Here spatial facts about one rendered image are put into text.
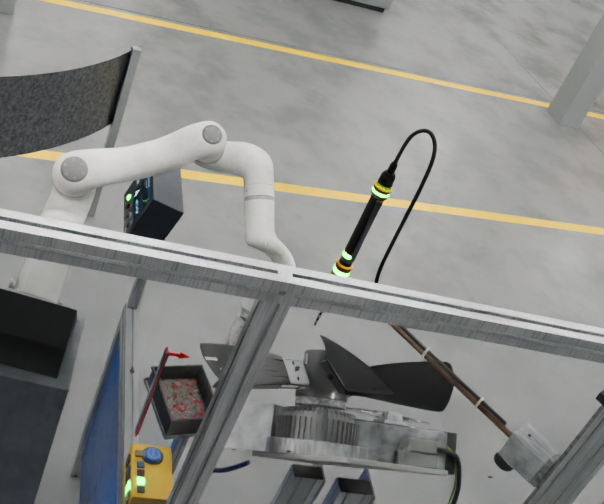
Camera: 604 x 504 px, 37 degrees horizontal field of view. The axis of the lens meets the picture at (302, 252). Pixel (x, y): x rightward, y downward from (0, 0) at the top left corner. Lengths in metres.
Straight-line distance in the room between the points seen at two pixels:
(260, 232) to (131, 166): 0.41
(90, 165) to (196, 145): 0.30
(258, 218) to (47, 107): 1.64
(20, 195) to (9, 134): 0.85
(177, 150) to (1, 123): 1.47
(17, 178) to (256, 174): 2.47
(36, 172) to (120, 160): 2.44
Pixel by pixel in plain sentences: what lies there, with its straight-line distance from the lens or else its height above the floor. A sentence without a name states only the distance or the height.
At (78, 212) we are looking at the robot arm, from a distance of 2.62.
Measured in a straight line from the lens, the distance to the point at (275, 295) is 1.28.
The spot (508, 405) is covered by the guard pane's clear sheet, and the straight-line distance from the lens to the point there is 1.59.
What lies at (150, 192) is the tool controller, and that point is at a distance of 2.81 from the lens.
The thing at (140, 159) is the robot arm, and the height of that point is 1.44.
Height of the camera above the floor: 2.78
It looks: 33 degrees down
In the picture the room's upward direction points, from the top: 25 degrees clockwise
